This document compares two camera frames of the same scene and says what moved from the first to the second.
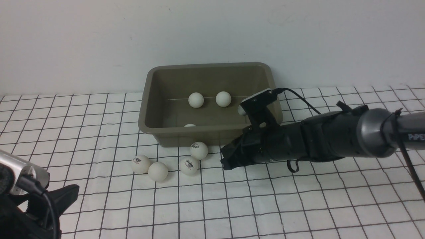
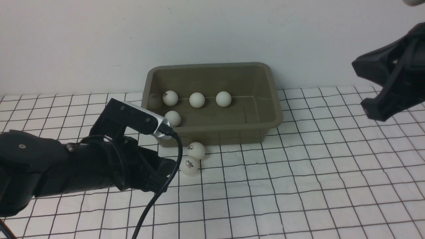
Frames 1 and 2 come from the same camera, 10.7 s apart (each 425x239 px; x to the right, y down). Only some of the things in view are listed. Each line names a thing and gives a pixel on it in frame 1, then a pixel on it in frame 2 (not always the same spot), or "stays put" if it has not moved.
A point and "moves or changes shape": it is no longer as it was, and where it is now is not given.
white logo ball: x=188 y=166 stays put
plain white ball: x=157 y=171 moves or changes shape
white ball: x=196 y=100 stays put
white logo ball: x=140 y=164 moves or changes shape
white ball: x=223 y=99 stays put
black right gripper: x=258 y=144 → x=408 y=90
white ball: x=198 y=150 stays put
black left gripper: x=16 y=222 → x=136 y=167
